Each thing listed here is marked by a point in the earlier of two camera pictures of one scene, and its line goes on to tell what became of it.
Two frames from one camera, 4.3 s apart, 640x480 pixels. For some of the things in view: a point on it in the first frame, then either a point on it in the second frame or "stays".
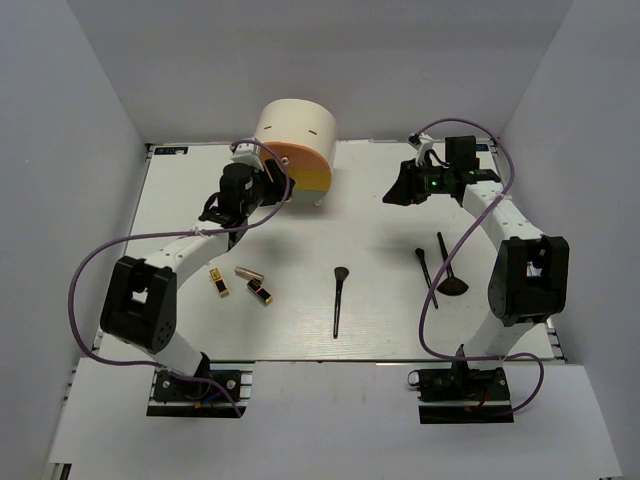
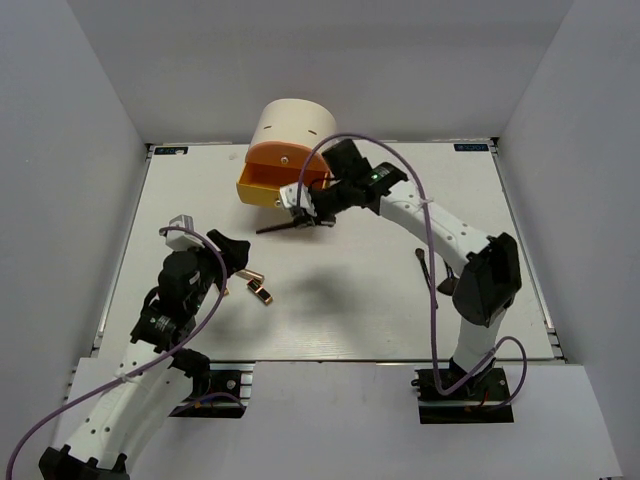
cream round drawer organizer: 301,136 stays
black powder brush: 340,274 -> 280,226
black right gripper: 406,190 -> 308,220
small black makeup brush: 420,252 stays
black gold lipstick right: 259,291 stays
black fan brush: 452,286 stays
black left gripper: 275,189 -> 234,252
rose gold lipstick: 248,274 stays
